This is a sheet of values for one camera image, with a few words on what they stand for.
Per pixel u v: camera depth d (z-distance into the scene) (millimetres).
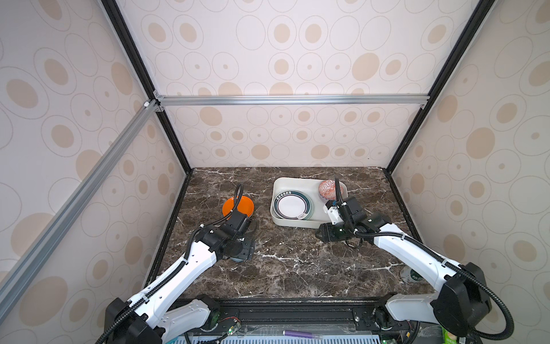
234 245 685
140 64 799
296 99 861
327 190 1087
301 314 782
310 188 1098
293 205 1056
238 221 596
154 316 396
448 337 689
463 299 401
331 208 749
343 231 685
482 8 675
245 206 1023
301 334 714
